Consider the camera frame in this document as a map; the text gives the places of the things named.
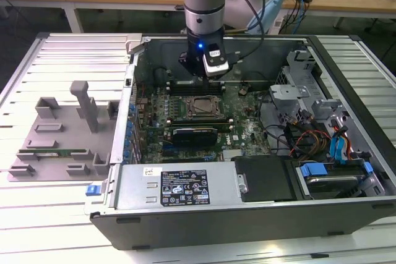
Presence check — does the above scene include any metal socket cover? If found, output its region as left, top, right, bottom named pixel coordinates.
left=186, top=96, right=222, bottom=119

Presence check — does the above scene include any black and grey PC case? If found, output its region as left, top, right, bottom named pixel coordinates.
left=84, top=33, right=396, bottom=251

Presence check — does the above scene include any grey metal disk bay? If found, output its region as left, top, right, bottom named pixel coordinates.
left=268, top=49, right=343, bottom=129

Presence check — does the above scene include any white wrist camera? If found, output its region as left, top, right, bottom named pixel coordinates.
left=202, top=44, right=231, bottom=77

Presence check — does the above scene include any black graphics card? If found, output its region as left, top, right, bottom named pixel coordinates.
left=171, top=126, right=220, bottom=147

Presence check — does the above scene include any hard disk in blue carrier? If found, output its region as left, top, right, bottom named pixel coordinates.
left=295, top=160, right=374, bottom=200

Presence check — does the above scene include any blue flat wire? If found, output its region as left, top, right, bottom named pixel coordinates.
left=328, top=125, right=350, bottom=166

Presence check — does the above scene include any yellow orange wire bundle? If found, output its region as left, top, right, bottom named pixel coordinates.
left=291, top=130, right=329, bottom=156

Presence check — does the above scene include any grey parts rack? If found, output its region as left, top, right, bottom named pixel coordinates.
left=6, top=80, right=121, bottom=182

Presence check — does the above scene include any silver power supply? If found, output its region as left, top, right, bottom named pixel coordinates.
left=113, top=163, right=245, bottom=212

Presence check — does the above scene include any CPU socket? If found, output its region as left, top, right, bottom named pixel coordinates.
left=184, top=94, right=223, bottom=119

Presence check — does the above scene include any black RAM slot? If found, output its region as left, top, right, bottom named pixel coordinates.
left=166, top=117, right=233, bottom=122
left=166, top=124, right=233, bottom=130
left=165, top=82, right=225, bottom=87
left=165, top=88, right=225, bottom=93
left=169, top=121, right=232, bottom=126
left=169, top=116, right=230, bottom=121
left=168, top=85, right=223, bottom=90
left=168, top=91, right=223, bottom=96

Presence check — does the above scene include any green motherboard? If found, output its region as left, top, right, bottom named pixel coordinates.
left=131, top=81, right=273, bottom=164

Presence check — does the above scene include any green RAM stick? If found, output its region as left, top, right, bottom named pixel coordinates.
left=17, top=148, right=88, bottom=157

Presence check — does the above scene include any black camera cable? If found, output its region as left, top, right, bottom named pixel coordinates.
left=228, top=0, right=267, bottom=62

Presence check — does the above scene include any silver finned heatsink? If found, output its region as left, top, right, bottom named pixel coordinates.
left=223, top=148, right=246, bottom=159

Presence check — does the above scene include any silver CPU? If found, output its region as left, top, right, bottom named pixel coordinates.
left=192, top=99, right=215, bottom=114

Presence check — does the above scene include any black plastic shroud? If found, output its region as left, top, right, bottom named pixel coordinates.
left=231, top=155, right=299, bottom=202

